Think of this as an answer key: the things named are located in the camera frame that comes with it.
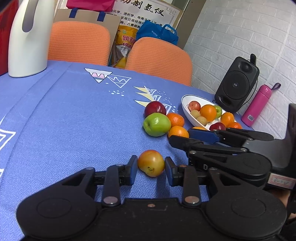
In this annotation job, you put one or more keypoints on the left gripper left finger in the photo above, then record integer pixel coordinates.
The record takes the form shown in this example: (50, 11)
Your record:
(116, 176)

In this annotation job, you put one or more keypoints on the white oval plate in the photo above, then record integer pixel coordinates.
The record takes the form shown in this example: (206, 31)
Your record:
(202, 101)

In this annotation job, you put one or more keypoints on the white poster with characters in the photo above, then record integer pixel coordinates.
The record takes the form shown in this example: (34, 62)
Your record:
(134, 13)

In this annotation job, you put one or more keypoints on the large orange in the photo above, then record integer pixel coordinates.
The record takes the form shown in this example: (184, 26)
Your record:
(208, 112)
(227, 118)

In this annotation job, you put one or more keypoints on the red-orange tangerine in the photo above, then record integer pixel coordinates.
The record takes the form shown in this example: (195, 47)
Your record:
(234, 125)

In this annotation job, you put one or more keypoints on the blue patterned tablecloth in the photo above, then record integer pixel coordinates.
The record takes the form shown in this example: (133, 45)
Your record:
(73, 116)

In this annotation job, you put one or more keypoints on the left orange chair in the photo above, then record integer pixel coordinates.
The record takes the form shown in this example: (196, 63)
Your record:
(80, 42)

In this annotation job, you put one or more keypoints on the dark red plum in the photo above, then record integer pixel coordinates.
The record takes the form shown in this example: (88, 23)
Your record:
(154, 107)
(217, 126)

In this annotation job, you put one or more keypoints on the yellow snack bag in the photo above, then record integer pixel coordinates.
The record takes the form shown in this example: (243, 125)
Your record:
(123, 43)

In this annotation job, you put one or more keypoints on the dark red plum back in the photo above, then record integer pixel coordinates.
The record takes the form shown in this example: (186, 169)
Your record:
(154, 107)

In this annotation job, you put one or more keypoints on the large green mango apple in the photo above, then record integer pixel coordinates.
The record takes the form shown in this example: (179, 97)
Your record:
(156, 124)

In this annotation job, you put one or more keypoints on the magenta tote bag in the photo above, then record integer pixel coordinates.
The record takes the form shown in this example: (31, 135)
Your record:
(91, 5)

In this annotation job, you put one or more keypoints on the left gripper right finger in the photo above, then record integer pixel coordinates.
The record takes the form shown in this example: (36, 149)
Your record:
(186, 177)

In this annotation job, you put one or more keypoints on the large orange front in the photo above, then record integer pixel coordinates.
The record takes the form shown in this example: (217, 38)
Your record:
(227, 118)

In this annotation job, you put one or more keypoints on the brown paper bag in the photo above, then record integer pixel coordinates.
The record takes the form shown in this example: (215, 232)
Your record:
(106, 20)

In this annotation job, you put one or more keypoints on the right orange chair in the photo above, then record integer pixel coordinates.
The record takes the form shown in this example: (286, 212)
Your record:
(162, 59)

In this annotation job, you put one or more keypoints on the pink water bottle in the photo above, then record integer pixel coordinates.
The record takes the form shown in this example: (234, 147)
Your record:
(258, 103)

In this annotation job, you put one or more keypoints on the white thermos jug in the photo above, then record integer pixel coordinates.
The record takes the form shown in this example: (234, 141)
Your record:
(30, 37)

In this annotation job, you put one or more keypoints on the small orange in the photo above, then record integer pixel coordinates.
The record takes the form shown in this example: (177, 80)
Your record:
(178, 131)
(198, 128)

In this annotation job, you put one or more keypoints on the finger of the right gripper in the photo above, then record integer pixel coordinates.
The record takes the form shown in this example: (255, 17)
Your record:
(191, 144)
(205, 135)

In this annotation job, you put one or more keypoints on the orange chair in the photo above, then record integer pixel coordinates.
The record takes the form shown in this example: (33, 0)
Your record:
(80, 42)
(162, 59)

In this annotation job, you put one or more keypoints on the blue plastic bag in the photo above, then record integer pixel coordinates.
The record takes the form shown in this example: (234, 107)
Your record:
(166, 32)

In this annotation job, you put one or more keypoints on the dark red plum front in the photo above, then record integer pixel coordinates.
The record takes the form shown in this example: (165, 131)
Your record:
(217, 126)

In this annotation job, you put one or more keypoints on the pink-red plum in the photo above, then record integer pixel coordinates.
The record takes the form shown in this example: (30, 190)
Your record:
(194, 105)

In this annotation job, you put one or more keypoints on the red thermos jug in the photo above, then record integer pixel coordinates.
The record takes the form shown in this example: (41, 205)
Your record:
(8, 12)

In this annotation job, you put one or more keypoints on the black speaker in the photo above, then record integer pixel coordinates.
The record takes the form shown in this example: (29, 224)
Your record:
(237, 84)

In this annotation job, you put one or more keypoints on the brown longan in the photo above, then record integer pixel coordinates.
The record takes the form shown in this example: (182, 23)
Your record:
(202, 120)
(195, 113)

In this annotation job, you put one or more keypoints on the small green apple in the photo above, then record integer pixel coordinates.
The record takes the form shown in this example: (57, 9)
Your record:
(218, 111)

